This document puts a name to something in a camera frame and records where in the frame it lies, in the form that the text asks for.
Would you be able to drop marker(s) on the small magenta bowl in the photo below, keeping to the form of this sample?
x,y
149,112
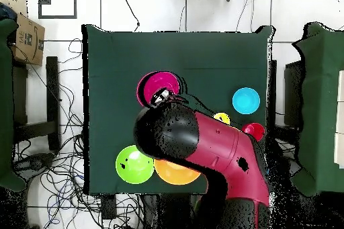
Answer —
x,y
161,81

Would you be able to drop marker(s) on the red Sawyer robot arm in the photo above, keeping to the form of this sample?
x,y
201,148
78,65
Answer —
x,y
223,153

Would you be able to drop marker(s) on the white box stack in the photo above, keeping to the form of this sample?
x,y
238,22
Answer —
x,y
340,118

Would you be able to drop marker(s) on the dark green tablecloth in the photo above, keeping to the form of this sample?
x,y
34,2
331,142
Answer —
x,y
174,51

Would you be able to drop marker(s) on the yellow cup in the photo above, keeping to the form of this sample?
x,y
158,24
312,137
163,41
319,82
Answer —
x,y
222,117

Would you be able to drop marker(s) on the large orange-yellow bowl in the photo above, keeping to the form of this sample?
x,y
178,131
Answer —
x,y
174,174

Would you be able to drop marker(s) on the large green bowl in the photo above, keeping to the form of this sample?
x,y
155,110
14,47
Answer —
x,y
131,170

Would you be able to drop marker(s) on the small light blue bowl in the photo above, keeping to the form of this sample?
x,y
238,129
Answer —
x,y
246,100

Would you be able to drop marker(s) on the red cup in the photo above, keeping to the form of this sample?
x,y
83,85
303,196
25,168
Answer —
x,y
256,129

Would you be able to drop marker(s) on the black metal stand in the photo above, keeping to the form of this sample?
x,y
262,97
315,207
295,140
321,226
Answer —
x,y
53,92

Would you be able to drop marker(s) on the cardboard box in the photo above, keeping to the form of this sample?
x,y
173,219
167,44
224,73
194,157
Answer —
x,y
28,41

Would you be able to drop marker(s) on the green cloth-covered table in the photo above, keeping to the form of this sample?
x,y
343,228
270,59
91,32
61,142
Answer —
x,y
5,105
319,105

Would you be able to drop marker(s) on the black square frame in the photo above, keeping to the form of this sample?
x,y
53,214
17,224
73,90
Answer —
x,y
57,17

